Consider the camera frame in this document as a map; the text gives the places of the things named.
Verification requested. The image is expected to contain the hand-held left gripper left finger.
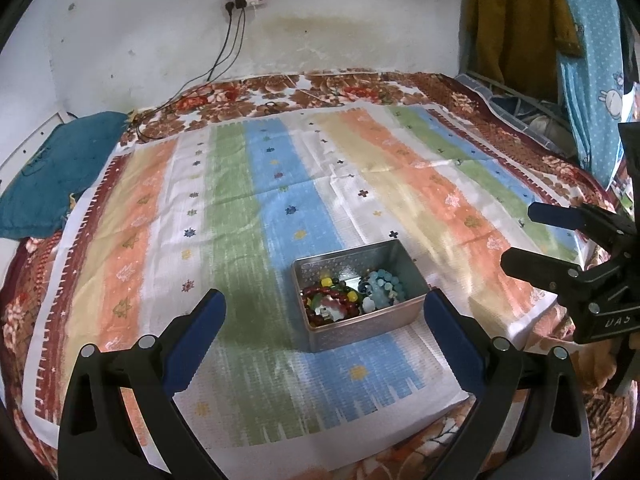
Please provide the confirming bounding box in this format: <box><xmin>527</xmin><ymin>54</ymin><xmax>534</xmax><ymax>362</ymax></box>
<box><xmin>57</xmin><ymin>287</ymin><xmax>227</xmax><ymax>480</ymax></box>

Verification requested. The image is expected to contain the black cable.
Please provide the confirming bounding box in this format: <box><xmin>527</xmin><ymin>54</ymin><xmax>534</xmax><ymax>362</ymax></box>
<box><xmin>150</xmin><ymin>5</ymin><xmax>249</xmax><ymax>111</ymax></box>
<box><xmin>132</xmin><ymin>4</ymin><xmax>236</xmax><ymax>142</ymax></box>

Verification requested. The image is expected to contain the mustard yellow garment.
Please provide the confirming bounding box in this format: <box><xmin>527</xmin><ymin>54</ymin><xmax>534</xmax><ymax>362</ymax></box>
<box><xmin>467</xmin><ymin>0</ymin><xmax>586</xmax><ymax>97</ymax></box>

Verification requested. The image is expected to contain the silver metal tin box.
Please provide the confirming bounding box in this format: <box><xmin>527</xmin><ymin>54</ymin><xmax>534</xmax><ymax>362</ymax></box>
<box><xmin>290</xmin><ymin>239</ymin><xmax>432</xmax><ymax>354</ymax></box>

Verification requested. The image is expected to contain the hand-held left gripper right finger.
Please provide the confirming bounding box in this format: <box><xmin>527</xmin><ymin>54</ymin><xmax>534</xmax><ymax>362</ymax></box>
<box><xmin>422</xmin><ymin>287</ymin><xmax>593</xmax><ymax>480</ymax></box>

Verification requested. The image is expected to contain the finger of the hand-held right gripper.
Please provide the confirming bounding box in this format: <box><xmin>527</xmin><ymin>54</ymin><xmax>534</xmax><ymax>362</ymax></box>
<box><xmin>528</xmin><ymin>202</ymin><xmax>623</xmax><ymax>241</ymax></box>
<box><xmin>500</xmin><ymin>246</ymin><xmax>601</xmax><ymax>308</ymax></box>

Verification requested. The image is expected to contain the striped pastel cloth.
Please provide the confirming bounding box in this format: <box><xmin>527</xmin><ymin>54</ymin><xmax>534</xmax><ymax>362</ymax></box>
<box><xmin>20</xmin><ymin>99</ymin><xmax>588</xmax><ymax>453</ymax></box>

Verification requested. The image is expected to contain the white board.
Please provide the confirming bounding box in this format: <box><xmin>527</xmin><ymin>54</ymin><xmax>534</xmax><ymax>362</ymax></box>
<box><xmin>0</xmin><ymin>110</ymin><xmax>68</xmax><ymax>172</ymax></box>

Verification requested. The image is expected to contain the red and yellow bead bracelet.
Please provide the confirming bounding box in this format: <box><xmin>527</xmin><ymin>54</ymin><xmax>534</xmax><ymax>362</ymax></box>
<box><xmin>300</xmin><ymin>275</ymin><xmax>362</xmax><ymax>329</ymax></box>

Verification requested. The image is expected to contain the blue checkered cloth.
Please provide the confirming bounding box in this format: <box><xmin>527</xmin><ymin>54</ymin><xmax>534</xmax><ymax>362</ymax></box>
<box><xmin>452</xmin><ymin>72</ymin><xmax>583</xmax><ymax>154</ymax></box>

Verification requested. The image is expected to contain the teal pillow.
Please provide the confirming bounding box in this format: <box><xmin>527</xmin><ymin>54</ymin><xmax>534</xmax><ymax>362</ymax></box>
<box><xmin>0</xmin><ymin>111</ymin><xmax>132</xmax><ymax>241</ymax></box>

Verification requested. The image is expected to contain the blue printed cloth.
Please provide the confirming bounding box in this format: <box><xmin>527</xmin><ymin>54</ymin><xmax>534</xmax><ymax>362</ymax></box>
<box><xmin>550</xmin><ymin>0</ymin><xmax>637</xmax><ymax>192</ymax></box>

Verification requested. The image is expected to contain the light blue bead bracelet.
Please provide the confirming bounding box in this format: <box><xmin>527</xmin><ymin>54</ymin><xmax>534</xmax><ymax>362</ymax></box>
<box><xmin>357</xmin><ymin>267</ymin><xmax>408</xmax><ymax>314</ymax></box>

